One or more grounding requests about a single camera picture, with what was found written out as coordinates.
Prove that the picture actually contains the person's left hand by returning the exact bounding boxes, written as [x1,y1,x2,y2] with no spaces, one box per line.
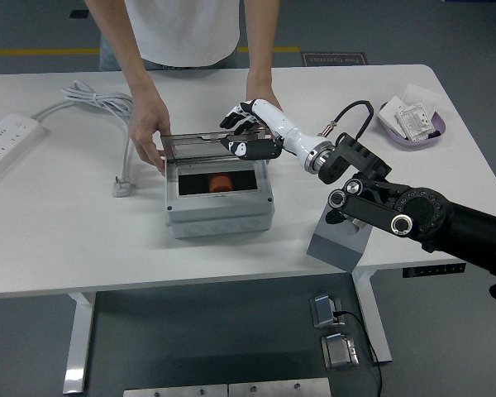
[245,80,283,112]

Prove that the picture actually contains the person's right hand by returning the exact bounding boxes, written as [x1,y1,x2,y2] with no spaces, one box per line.
[130,97,171,177]

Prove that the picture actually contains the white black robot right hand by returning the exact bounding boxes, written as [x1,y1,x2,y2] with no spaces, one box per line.
[218,98,336,170]

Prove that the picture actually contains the smoky transparent hinged box lid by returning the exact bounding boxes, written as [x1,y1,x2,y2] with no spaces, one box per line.
[160,126,274,166]

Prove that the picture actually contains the orange cylindrical battery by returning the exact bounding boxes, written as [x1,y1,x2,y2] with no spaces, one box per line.
[208,175,233,194]

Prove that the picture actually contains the grey box cover frame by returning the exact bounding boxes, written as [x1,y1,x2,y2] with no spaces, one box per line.
[164,156,276,224]

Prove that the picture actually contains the grey electrical box base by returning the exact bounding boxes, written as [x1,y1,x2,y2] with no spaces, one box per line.
[167,204,276,240]

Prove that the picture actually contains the silver floor socket box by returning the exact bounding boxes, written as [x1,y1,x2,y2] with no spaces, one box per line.
[309,293,344,330]
[321,332,360,370]

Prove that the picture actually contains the dark floor sign with lettering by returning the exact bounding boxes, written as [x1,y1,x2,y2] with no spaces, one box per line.
[300,51,369,67]

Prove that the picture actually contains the person's torso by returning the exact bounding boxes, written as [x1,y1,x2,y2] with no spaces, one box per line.
[98,0,241,71]

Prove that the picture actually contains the white plate with grey edge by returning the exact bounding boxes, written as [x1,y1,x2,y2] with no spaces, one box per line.
[376,96,408,140]

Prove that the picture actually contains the purple shallow tray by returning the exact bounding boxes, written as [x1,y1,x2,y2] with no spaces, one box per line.
[374,101,448,151]

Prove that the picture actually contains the white socket panel with print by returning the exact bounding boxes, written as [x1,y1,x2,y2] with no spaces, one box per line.
[394,103,437,142]

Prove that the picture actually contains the grey cube holder round hole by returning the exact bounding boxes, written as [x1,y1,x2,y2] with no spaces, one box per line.
[306,206,374,273]

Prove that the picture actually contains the white power strip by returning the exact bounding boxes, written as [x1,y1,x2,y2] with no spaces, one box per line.
[0,114,46,194]

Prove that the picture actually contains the plain white square plate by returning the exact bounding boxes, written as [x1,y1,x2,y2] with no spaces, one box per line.
[399,84,443,117]

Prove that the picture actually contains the black table control panel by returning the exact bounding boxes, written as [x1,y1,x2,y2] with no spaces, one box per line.
[402,263,467,279]

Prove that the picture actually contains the white table leg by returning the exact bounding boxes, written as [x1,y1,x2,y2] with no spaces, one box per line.
[352,270,393,365]
[61,291,98,395]

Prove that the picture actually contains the grey metal floor plate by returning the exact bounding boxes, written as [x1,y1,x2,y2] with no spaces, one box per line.
[227,377,331,397]
[122,384,229,397]

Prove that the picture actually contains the white power cord with plug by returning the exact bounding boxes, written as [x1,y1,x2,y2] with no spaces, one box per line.
[32,80,136,199]

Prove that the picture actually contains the black floor cable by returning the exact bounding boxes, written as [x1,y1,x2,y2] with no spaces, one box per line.
[332,309,384,397]

